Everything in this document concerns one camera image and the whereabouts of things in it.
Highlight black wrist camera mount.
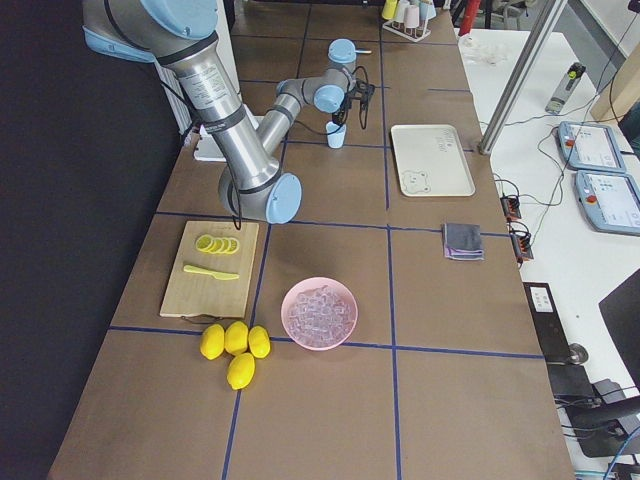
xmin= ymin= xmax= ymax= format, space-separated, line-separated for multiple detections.
xmin=349 ymin=79 xmax=376 ymax=110

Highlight upper teach pendant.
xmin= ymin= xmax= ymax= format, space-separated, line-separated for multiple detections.
xmin=557 ymin=121 xmax=627 ymax=173

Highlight lemon slices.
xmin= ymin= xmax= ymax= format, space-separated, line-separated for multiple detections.
xmin=195 ymin=234 xmax=240 ymax=255

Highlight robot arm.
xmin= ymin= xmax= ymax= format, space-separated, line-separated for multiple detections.
xmin=257 ymin=38 xmax=357 ymax=154
xmin=82 ymin=1 xmax=302 ymax=224

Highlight grey purple folded cloth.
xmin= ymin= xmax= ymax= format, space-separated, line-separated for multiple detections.
xmin=442 ymin=223 xmax=485 ymax=261

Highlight teach pendant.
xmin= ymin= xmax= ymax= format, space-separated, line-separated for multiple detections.
xmin=557 ymin=121 xmax=627 ymax=173
xmin=575 ymin=170 xmax=639 ymax=236

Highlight light blue cup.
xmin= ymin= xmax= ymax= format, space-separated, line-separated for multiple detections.
xmin=325 ymin=121 xmax=347 ymax=149

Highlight yellow-green upturned cup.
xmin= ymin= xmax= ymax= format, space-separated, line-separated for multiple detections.
xmin=381 ymin=0 xmax=398 ymax=20

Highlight bamboo cutting board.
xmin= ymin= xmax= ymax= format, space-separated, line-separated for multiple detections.
xmin=160 ymin=221 xmax=260 ymax=318

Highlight whole lemon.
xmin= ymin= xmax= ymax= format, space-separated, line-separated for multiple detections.
xmin=226 ymin=352 xmax=256 ymax=390
xmin=248 ymin=325 xmax=271 ymax=359
xmin=200 ymin=324 xmax=225 ymax=360
xmin=224 ymin=321 xmax=249 ymax=356

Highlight yellow plastic knife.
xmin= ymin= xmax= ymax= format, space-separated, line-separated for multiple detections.
xmin=183 ymin=265 xmax=240 ymax=281

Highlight pile of clear ice cubes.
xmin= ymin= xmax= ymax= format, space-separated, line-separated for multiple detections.
xmin=284 ymin=285 xmax=356 ymax=350

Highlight lower teach pendant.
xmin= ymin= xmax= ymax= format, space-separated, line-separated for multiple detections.
xmin=575 ymin=170 xmax=639 ymax=236

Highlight aluminium frame post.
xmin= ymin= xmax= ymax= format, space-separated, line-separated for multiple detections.
xmin=478 ymin=0 xmax=568 ymax=155

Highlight white wire cup rack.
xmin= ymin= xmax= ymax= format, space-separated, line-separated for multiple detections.
xmin=382 ymin=20 xmax=431 ymax=43

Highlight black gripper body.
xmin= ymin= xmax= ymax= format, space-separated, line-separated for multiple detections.
xmin=333 ymin=94 xmax=353 ymax=125

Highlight cream bear tray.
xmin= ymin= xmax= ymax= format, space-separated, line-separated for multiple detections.
xmin=391 ymin=124 xmax=475 ymax=197

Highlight pink bowl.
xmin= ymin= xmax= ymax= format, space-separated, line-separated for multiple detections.
xmin=281 ymin=277 xmax=358 ymax=351

